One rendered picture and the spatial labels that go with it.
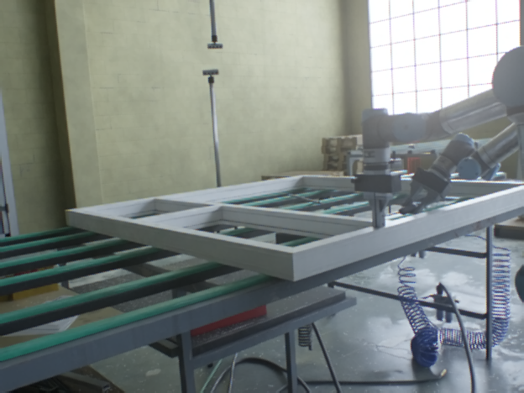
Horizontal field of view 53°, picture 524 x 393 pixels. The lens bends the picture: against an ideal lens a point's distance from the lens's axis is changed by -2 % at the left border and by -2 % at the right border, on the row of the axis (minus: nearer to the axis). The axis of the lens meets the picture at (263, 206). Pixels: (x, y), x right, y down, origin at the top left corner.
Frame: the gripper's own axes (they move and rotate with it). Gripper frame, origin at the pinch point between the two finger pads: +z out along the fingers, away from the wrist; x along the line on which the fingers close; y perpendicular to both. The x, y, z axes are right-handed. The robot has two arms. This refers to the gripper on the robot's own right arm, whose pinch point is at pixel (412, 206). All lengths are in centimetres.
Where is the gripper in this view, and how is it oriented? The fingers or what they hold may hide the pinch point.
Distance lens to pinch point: 194.0
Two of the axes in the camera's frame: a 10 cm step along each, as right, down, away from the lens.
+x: 6.2, 4.7, -6.3
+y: -4.8, -4.1, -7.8
